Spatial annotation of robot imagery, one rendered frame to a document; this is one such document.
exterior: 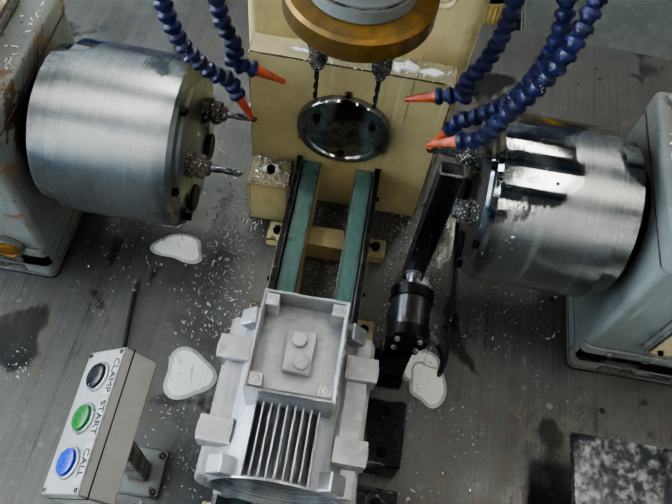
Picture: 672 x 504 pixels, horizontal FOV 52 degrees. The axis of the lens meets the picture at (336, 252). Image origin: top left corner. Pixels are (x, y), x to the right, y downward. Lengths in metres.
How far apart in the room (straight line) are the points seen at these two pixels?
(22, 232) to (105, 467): 0.45
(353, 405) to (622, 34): 2.46
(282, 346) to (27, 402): 0.50
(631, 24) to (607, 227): 2.25
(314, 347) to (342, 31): 0.35
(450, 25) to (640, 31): 2.10
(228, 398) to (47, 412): 0.40
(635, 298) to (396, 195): 0.44
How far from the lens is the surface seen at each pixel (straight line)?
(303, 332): 0.78
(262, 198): 1.19
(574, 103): 1.56
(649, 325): 1.10
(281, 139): 1.15
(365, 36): 0.77
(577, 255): 0.96
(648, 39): 3.12
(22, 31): 1.07
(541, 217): 0.93
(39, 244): 1.16
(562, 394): 1.20
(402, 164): 1.15
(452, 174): 0.77
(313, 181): 1.15
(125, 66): 0.98
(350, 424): 0.82
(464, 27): 1.10
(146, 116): 0.93
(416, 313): 0.91
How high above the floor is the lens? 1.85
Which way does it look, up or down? 60 degrees down
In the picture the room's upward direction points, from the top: 9 degrees clockwise
